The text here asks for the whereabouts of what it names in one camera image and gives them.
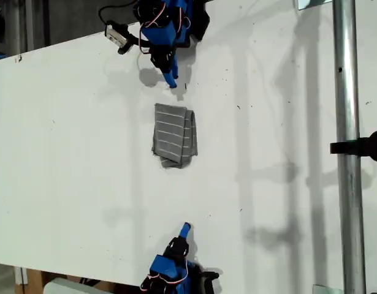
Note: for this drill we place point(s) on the black post clamp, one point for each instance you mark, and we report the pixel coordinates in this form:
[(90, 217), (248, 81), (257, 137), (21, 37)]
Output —
[(360, 147)]

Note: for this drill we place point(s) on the white rounded object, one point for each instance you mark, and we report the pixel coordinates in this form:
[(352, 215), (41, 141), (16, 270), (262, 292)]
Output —
[(65, 288)]

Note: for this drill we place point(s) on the grey striped towel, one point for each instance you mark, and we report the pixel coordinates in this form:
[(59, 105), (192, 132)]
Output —
[(171, 134)]

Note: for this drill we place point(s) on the light grey background pole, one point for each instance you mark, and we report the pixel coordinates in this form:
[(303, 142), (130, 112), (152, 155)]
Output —
[(29, 24)]

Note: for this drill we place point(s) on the small white bracket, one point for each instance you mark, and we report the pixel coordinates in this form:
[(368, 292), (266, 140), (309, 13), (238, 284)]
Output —
[(20, 275)]

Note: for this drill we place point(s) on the wooden table frame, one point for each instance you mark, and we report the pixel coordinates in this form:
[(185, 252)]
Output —
[(35, 281)]

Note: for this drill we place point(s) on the steel post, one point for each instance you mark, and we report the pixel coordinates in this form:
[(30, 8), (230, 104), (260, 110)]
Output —
[(347, 92)]

